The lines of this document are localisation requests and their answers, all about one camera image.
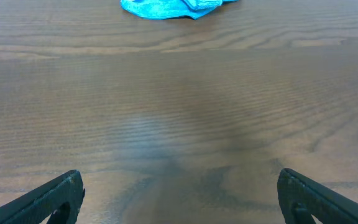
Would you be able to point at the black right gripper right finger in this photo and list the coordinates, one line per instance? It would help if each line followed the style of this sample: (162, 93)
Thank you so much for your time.
(302, 200)

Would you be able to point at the blue microfiber cloth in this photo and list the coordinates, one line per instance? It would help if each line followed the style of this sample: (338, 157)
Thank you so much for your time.
(170, 9)

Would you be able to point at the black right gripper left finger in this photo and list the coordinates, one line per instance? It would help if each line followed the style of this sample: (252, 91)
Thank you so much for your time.
(58, 201)

